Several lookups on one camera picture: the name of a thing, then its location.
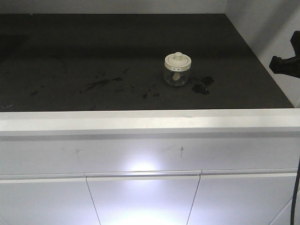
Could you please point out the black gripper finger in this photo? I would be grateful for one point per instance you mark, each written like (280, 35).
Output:
(290, 66)
(295, 42)

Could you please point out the glass jar with cream lid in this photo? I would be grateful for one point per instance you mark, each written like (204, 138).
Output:
(177, 69)

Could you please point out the white fume hood base cabinet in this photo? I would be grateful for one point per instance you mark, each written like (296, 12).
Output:
(180, 167)

